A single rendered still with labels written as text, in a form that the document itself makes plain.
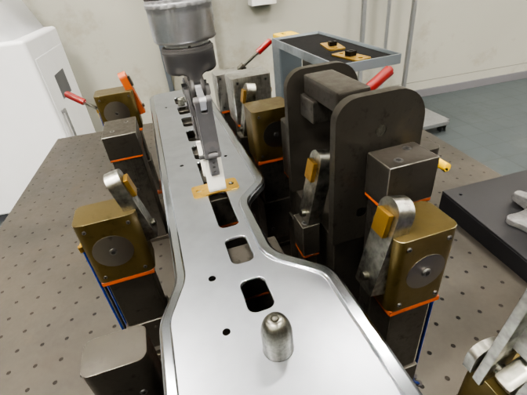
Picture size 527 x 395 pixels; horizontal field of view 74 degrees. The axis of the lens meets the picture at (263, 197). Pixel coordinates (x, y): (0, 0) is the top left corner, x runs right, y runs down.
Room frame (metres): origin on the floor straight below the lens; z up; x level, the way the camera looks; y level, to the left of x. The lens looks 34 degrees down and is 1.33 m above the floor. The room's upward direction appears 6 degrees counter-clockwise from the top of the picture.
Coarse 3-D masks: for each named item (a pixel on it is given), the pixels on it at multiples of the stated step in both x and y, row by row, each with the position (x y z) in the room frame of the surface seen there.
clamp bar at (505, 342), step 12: (516, 312) 0.14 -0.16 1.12; (504, 324) 0.14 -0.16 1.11; (516, 324) 0.14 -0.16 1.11; (504, 336) 0.14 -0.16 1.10; (516, 336) 0.14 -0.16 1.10; (492, 348) 0.14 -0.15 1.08; (504, 348) 0.14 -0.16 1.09; (516, 348) 0.14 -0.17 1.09; (492, 360) 0.14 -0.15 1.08; (504, 360) 0.14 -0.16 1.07; (480, 372) 0.14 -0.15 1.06; (492, 372) 0.14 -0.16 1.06; (480, 384) 0.13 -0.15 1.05
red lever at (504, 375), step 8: (520, 360) 0.13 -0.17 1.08; (496, 368) 0.13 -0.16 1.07; (504, 368) 0.13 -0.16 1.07; (512, 368) 0.13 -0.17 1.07; (520, 368) 0.13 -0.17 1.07; (496, 376) 0.13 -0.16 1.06; (504, 376) 0.13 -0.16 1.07; (512, 376) 0.13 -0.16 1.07; (520, 376) 0.12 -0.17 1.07; (504, 384) 0.12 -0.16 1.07; (512, 384) 0.12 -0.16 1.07; (520, 384) 0.12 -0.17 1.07; (512, 392) 0.12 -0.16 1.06
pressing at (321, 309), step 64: (192, 128) 0.85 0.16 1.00; (256, 192) 0.52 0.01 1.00; (192, 256) 0.37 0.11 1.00; (256, 256) 0.35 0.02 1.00; (192, 320) 0.26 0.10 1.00; (256, 320) 0.25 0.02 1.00; (320, 320) 0.24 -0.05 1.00; (192, 384) 0.18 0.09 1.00; (256, 384) 0.18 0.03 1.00; (320, 384) 0.17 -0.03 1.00; (384, 384) 0.17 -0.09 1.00
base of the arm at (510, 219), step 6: (516, 192) 0.71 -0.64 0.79; (522, 192) 0.70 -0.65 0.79; (516, 198) 0.69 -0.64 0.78; (522, 198) 0.68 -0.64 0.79; (522, 204) 0.68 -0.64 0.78; (522, 210) 0.65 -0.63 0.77; (510, 216) 0.64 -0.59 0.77; (516, 216) 0.63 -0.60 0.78; (522, 216) 0.63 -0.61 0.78; (510, 222) 0.63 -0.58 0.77; (516, 222) 0.62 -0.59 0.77; (522, 222) 0.61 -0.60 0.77; (522, 228) 0.60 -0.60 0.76
